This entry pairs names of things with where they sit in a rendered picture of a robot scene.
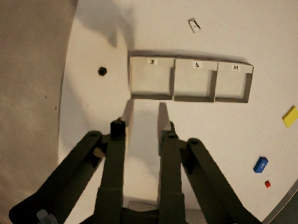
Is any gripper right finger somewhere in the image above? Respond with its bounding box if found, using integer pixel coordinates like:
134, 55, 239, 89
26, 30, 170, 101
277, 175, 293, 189
156, 101, 263, 224

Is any blue rectangular block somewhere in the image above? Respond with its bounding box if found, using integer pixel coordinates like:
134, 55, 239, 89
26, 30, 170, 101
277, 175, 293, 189
253, 157, 269, 173

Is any beige rack of three bins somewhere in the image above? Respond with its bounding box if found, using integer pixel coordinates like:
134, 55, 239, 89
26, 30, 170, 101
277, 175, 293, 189
130, 55, 255, 104

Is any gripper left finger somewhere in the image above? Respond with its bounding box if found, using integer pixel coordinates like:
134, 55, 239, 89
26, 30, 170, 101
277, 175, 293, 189
9, 99, 135, 224

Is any black hex nut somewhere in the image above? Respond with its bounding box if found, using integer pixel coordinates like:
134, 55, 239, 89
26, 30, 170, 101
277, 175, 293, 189
98, 67, 107, 76

